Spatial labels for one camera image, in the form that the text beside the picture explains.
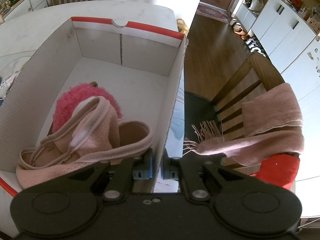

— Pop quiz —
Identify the white low sideboard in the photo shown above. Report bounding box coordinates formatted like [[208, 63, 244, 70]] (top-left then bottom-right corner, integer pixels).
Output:
[[1, 0, 48, 23]]

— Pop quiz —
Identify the row of shoes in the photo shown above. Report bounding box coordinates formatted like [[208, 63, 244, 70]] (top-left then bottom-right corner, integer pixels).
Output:
[[229, 18, 267, 57]]

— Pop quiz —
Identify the white handbag on shelf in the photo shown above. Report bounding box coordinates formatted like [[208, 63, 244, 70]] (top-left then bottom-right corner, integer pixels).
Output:
[[249, 0, 264, 12]]

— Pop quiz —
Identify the red cloth on chair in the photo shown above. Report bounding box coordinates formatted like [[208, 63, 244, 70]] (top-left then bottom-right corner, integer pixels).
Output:
[[251, 153, 300, 190]]

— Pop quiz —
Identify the white cardboard box red rim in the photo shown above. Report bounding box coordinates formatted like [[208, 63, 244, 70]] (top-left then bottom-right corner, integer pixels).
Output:
[[0, 16, 189, 198]]

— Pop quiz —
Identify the pink fringed scarf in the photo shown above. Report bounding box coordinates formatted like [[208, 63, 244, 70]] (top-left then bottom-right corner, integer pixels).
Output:
[[183, 83, 304, 166]]

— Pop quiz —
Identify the wooden chair beside table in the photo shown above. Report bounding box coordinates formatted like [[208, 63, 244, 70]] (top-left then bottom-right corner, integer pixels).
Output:
[[184, 51, 286, 176]]

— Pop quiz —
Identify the pink fleece slipper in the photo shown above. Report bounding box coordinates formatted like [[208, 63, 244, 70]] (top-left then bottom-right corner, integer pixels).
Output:
[[16, 96, 153, 189]]

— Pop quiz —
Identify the white cabinet unit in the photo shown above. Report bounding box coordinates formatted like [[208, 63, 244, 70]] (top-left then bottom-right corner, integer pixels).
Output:
[[235, 0, 320, 100]]

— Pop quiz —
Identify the patterned red door rug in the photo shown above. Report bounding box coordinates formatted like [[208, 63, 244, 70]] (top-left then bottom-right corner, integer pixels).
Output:
[[196, 2, 232, 24]]

